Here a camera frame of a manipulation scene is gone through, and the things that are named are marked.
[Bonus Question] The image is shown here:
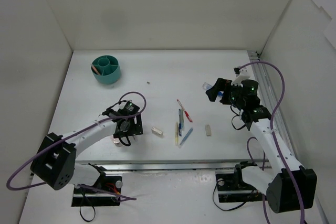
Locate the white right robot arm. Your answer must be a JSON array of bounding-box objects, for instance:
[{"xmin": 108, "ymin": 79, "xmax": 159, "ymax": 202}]
[{"xmin": 206, "ymin": 78, "xmax": 317, "ymax": 213}]

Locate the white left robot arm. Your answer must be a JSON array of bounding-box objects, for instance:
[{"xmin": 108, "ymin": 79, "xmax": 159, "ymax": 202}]
[{"xmin": 30, "ymin": 101, "xmax": 143, "ymax": 193}]

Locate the clear blue-capped spray bottle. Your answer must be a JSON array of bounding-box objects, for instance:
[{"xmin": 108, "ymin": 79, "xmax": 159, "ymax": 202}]
[{"xmin": 203, "ymin": 82, "xmax": 223, "ymax": 97}]

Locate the wrapped eraser block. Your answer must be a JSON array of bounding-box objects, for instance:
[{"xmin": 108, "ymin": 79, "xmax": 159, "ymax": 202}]
[{"xmin": 151, "ymin": 127, "xmax": 164, "ymax": 138}]

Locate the red gel pen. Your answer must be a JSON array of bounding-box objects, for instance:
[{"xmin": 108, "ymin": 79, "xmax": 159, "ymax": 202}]
[{"xmin": 176, "ymin": 99, "xmax": 193, "ymax": 123}]

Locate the long white eraser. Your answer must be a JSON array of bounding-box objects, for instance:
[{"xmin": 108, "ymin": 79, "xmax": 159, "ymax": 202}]
[{"xmin": 205, "ymin": 124, "xmax": 212, "ymax": 136}]

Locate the light blue pen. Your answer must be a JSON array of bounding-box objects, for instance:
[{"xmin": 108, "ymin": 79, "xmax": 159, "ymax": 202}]
[{"xmin": 178, "ymin": 128, "xmax": 193, "ymax": 148}]

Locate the yellow pen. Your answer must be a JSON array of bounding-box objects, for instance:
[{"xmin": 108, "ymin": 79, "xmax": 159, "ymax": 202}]
[{"xmin": 175, "ymin": 122, "xmax": 180, "ymax": 146}]

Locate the dark blue gel pen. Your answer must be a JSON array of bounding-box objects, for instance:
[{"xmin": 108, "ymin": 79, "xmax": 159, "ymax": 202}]
[{"xmin": 178, "ymin": 109, "xmax": 183, "ymax": 136}]

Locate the teal round divided container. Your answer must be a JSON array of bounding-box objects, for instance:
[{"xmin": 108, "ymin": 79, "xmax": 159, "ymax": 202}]
[{"xmin": 91, "ymin": 55, "xmax": 121, "ymax": 85}]

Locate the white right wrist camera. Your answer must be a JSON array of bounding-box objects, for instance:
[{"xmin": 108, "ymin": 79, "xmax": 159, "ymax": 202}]
[{"xmin": 231, "ymin": 67, "xmax": 250, "ymax": 86}]

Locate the aluminium right side rail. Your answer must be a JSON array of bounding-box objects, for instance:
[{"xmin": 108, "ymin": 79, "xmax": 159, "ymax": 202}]
[{"xmin": 247, "ymin": 51, "xmax": 289, "ymax": 143}]

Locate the aluminium rail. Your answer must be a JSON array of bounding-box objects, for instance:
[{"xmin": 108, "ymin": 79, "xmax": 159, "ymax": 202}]
[
  {"xmin": 247, "ymin": 51, "xmax": 289, "ymax": 143},
  {"xmin": 73, "ymin": 158, "xmax": 271, "ymax": 174}
]

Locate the aluminium front rail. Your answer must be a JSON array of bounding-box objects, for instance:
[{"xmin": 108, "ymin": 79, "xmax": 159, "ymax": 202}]
[{"xmin": 73, "ymin": 158, "xmax": 271, "ymax": 174}]

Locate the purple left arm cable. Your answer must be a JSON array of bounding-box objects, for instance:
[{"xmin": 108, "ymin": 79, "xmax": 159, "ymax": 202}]
[{"xmin": 6, "ymin": 92, "xmax": 147, "ymax": 201}]

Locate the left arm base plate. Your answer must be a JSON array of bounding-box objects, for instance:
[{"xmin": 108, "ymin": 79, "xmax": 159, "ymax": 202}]
[{"xmin": 71, "ymin": 174, "xmax": 123, "ymax": 208}]

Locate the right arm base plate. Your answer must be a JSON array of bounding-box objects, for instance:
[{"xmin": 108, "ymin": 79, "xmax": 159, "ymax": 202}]
[{"xmin": 215, "ymin": 161, "xmax": 272, "ymax": 203}]

